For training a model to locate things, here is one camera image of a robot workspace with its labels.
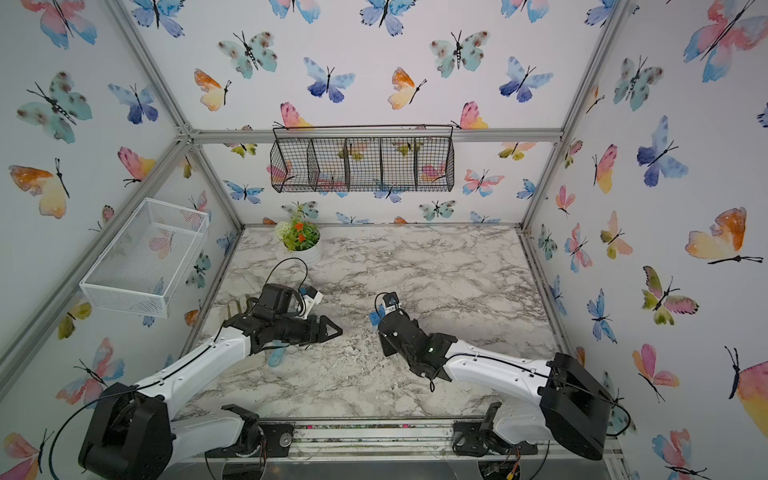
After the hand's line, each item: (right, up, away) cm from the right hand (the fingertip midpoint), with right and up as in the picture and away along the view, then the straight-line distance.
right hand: (388, 324), depth 81 cm
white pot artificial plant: (-29, +24, +17) cm, 41 cm away
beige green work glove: (-47, +3, +17) cm, 50 cm away
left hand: (-14, -2, 0) cm, 14 cm away
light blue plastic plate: (-31, -10, +3) cm, 33 cm away
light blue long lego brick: (-3, +2, -3) cm, 5 cm away
